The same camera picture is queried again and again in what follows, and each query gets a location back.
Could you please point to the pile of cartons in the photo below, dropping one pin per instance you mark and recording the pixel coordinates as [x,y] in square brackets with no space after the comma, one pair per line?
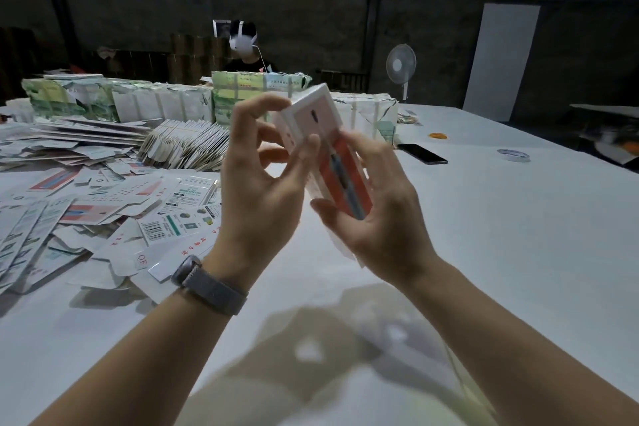
[90,211]

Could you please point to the row of white wrapped bundles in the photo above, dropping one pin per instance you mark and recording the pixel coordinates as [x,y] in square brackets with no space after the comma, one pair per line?
[115,99]

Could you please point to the dark wooden chair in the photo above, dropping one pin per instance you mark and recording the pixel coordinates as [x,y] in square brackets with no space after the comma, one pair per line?
[341,81]

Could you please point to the fanned stack of white cartons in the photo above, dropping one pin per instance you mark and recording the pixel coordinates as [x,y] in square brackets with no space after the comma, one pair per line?
[185,146]

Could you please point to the stack of brown cartons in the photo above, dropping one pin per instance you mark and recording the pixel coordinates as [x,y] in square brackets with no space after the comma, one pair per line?
[195,58]

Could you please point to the person's right forearm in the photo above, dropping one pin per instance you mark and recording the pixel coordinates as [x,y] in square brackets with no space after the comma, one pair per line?
[529,356]

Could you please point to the white head-mounted camera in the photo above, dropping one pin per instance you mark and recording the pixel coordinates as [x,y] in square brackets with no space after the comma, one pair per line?
[242,41]

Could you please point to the black smartphone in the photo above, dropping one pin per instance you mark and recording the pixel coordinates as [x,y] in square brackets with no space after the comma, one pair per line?
[422,154]

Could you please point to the white board panel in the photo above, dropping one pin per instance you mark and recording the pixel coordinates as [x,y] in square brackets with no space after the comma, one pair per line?
[501,61]

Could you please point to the white toothbrush carton box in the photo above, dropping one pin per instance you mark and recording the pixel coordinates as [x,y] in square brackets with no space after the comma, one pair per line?
[315,116]

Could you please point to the green printed wrapped bundle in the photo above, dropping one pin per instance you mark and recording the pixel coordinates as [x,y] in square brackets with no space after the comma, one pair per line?
[240,89]

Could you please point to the grey band wristwatch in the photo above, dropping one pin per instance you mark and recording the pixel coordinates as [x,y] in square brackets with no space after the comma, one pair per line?
[210,286]

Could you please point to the small white paper stack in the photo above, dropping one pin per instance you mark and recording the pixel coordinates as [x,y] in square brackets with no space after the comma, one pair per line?
[408,117]

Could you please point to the white standing fan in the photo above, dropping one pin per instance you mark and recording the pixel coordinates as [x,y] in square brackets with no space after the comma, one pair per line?
[401,61]

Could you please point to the person's left forearm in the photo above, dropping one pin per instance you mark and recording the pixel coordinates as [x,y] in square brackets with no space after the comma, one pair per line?
[135,371]

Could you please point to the cluttered side table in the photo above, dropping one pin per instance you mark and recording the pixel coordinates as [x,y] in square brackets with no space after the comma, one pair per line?
[604,131]

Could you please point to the small orange tape roll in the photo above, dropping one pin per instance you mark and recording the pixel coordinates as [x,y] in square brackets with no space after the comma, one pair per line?
[438,135]

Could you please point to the person's left hand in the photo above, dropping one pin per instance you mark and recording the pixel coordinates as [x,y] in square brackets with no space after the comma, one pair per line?
[255,216]

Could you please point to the white tape roll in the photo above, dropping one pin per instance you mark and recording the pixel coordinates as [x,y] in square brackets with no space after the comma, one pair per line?
[500,155]

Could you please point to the person's right hand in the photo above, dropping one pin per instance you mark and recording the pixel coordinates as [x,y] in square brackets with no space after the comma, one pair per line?
[389,231]

